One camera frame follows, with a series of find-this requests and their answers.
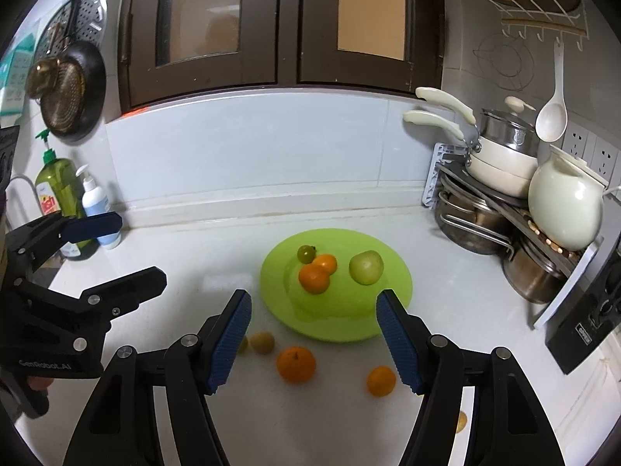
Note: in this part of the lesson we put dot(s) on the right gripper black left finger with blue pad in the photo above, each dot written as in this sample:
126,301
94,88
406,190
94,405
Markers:
194,368

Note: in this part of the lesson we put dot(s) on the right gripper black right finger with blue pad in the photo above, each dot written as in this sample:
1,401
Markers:
432,367

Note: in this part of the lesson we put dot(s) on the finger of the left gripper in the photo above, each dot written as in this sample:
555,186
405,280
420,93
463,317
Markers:
121,286
82,227

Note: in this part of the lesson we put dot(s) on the small orange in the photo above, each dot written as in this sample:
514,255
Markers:
327,262
381,381
314,279

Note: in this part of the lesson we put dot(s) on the small yellow-brown fruit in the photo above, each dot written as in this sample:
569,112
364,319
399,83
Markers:
263,343

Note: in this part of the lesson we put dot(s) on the large orange with stem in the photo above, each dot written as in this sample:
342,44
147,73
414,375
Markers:
296,365

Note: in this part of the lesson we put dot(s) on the small green-yellow fruit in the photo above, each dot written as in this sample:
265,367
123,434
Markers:
243,345

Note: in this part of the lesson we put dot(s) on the person hand holding gripper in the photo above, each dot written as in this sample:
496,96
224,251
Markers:
39,383

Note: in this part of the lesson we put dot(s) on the yellow lemon on counter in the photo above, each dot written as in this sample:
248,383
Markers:
462,421

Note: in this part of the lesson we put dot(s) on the green dish soap bottle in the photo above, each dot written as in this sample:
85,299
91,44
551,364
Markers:
57,186

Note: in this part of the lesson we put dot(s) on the white blue pump bottle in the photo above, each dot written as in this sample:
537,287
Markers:
95,202

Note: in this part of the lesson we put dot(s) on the green plastic plate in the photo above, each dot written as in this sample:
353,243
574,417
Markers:
345,312

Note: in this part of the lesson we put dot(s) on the green apple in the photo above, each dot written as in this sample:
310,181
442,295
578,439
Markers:
366,268

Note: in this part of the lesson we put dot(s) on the steel pot under rack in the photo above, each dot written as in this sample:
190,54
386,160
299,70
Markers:
529,272

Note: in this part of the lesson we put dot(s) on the steel bowl under rack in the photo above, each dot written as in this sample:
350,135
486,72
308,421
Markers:
473,226

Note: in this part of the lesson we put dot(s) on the small dark green fruit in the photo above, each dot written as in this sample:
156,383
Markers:
306,254

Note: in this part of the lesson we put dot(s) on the brass strainer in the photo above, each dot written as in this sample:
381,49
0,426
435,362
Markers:
59,86

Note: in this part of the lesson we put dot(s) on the black box appliance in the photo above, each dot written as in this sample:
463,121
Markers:
592,319

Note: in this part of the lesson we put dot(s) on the grey dish rack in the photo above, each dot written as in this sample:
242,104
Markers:
450,159

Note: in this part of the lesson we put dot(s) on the black hanging frying pan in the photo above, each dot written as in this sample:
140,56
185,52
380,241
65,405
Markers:
91,62

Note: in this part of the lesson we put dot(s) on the white ceramic jug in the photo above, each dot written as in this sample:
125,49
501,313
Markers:
565,199

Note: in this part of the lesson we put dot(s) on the perforated steel steamer plate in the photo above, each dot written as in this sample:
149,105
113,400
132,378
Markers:
76,20

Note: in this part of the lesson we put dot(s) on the steel pot with lid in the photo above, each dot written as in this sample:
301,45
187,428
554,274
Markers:
507,128

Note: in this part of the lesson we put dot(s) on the white ladle spoon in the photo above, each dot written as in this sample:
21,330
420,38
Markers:
552,119

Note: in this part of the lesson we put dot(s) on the cream pan lower handle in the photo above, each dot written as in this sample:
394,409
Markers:
485,164

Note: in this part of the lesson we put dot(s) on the cream pan handle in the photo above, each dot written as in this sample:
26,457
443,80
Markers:
466,114
485,164

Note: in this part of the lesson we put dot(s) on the cream pan upper handle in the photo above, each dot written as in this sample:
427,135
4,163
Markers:
466,114

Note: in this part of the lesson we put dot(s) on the dark brown window frame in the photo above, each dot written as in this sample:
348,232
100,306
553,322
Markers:
171,49

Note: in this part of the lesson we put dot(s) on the white wall socket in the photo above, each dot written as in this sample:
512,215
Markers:
601,156

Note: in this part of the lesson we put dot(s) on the white wall hook rack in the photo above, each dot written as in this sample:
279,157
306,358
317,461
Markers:
524,5

